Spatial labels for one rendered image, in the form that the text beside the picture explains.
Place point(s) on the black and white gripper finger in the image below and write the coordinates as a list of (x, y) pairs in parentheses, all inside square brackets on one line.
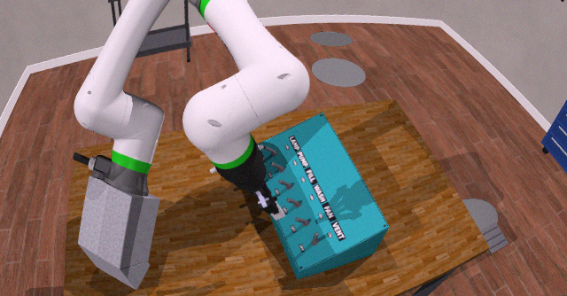
[(268, 204), (274, 198)]

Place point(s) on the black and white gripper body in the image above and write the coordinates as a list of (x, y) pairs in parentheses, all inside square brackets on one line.
[(254, 184)]

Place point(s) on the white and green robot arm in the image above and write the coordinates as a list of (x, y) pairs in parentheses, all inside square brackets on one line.
[(216, 120)]

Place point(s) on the teal switch console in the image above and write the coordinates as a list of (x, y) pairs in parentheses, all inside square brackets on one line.
[(319, 177)]

